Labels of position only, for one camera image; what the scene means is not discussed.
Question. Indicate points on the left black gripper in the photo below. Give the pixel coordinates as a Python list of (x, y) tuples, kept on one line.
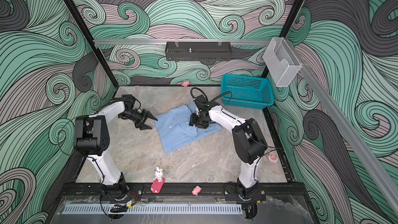
[(145, 116)]

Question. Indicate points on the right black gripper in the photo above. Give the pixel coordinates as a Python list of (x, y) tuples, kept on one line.
[(193, 121)]

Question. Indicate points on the light blue long sleeve shirt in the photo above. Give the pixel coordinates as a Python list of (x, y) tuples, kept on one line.
[(174, 129)]

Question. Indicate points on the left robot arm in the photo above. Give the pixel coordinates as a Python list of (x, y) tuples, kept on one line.
[(92, 138)]

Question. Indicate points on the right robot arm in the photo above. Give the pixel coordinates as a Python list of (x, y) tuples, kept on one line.
[(249, 142)]

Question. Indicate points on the small pink toy at back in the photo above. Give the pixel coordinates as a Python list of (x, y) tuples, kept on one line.
[(185, 84)]

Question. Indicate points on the teal plastic basket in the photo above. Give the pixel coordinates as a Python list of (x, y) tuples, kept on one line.
[(247, 92)]

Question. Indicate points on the small pink pig toy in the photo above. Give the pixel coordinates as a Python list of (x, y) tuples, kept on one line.
[(196, 190)]

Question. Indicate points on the pink round toy right side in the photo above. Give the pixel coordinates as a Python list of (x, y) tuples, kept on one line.
[(273, 157)]

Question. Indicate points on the black wall tray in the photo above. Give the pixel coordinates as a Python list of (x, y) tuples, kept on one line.
[(205, 52)]

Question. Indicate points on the aluminium rail back wall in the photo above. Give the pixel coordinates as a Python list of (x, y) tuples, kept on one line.
[(143, 41)]

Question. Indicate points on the aluminium rail wall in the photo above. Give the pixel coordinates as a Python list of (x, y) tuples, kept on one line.
[(316, 76), (143, 41)]

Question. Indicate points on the clear acrylic wall holder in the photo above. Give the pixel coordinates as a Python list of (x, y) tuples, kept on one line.
[(282, 61)]

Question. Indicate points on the white slotted cable duct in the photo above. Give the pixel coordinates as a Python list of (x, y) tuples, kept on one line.
[(141, 209)]

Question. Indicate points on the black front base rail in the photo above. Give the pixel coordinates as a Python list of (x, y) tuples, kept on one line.
[(185, 189)]

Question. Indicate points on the aluminium rail right wall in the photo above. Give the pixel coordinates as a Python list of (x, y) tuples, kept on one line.
[(316, 76)]

